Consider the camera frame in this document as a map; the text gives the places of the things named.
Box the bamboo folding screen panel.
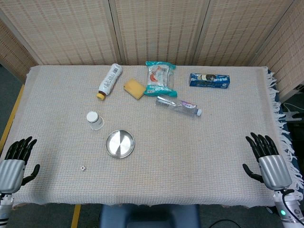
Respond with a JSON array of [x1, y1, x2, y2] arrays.
[[0, 0, 122, 66], [249, 0, 304, 103], [0, 18, 40, 84], [109, 0, 211, 67], [192, 0, 297, 67]]

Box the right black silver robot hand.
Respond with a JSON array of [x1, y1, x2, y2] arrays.
[[242, 132, 293, 191]]

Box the yellow sponge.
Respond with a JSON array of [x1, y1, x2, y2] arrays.
[[123, 79, 146, 101]]

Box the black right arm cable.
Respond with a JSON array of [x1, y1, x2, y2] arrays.
[[280, 189, 304, 225]]

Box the clear plastic water bottle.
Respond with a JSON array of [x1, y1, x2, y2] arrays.
[[155, 95, 203, 118]]

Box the round metal plate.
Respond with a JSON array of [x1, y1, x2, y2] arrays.
[[105, 129, 135, 159]]

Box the blue carton box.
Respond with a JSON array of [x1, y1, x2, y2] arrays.
[[189, 72, 230, 89]]

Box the dark blue table frame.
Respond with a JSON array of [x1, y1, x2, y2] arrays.
[[267, 67, 304, 181]]

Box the teal snack packet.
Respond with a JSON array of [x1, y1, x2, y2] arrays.
[[143, 60, 178, 98]]

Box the beige woven tablecloth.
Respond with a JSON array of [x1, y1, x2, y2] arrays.
[[11, 64, 304, 209]]

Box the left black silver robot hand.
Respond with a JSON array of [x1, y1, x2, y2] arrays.
[[0, 136, 40, 193]]

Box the white drink bottle yellow cap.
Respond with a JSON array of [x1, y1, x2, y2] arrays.
[[95, 63, 124, 100]]

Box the yellow floor tape strip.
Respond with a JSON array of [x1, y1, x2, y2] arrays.
[[70, 204, 82, 228], [0, 83, 25, 152]]

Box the white paper cup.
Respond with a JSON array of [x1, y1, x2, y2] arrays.
[[86, 111, 105, 131]]

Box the black floor cable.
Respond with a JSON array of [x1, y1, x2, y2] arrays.
[[212, 219, 238, 228]]

